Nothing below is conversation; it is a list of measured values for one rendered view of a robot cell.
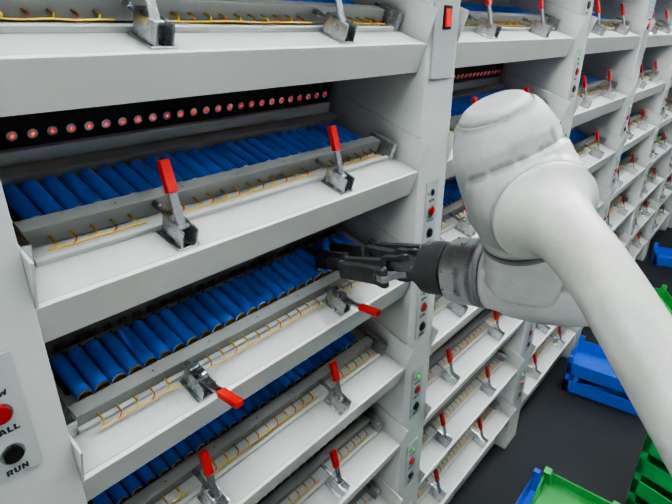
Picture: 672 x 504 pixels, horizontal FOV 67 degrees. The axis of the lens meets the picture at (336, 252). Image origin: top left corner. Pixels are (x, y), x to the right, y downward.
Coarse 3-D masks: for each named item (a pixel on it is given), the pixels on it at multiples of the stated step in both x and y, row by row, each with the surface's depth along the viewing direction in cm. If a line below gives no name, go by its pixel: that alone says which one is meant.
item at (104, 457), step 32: (352, 224) 99; (288, 256) 89; (352, 288) 87; (288, 320) 77; (320, 320) 79; (352, 320) 83; (64, 352) 63; (256, 352) 70; (288, 352) 72; (224, 384) 65; (256, 384) 69; (64, 416) 53; (128, 416) 58; (160, 416) 59; (192, 416) 61; (96, 448) 54; (128, 448) 55; (160, 448) 59; (96, 480) 53
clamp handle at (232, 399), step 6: (204, 378) 62; (204, 384) 61; (210, 384) 61; (216, 384) 61; (216, 390) 60; (222, 390) 60; (228, 390) 60; (222, 396) 59; (228, 396) 59; (234, 396) 59; (228, 402) 58; (234, 402) 58; (240, 402) 58
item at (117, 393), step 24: (312, 288) 80; (264, 312) 74; (288, 312) 77; (216, 336) 68; (240, 336) 70; (264, 336) 72; (168, 360) 63; (192, 360) 65; (120, 384) 58; (144, 384) 60; (168, 384) 62; (72, 408) 55; (96, 408) 56; (120, 408) 57
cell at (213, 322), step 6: (192, 300) 72; (186, 306) 72; (192, 306) 72; (198, 306) 72; (192, 312) 72; (198, 312) 71; (204, 312) 71; (198, 318) 71; (204, 318) 71; (210, 318) 70; (216, 318) 71; (204, 324) 71; (210, 324) 70; (216, 324) 70; (210, 330) 70
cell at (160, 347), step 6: (132, 324) 67; (138, 324) 67; (144, 324) 67; (132, 330) 67; (138, 330) 66; (144, 330) 66; (150, 330) 66; (138, 336) 66; (144, 336) 66; (150, 336) 65; (156, 336) 66; (144, 342) 66; (150, 342) 65; (156, 342) 65; (162, 342) 65; (150, 348) 65; (156, 348) 64; (162, 348) 64; (168, 348) 65; (156, 354) 64
